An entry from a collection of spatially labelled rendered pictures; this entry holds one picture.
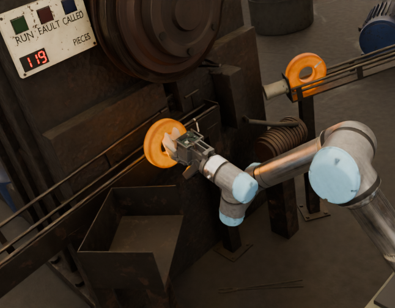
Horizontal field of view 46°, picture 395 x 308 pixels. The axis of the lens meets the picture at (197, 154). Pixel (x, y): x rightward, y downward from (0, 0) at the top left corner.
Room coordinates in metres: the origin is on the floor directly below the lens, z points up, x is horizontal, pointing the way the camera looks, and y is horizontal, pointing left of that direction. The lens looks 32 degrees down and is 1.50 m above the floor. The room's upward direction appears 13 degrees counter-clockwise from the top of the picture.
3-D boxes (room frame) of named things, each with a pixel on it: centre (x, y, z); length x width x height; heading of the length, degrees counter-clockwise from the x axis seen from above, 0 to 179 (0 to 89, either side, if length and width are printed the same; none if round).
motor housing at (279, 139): (1.58, -0.34, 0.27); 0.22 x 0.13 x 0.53; 127
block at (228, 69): (1.64, -0.18, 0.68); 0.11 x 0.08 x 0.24; 37
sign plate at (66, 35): (1.37, 0.34, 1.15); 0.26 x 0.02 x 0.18; 127
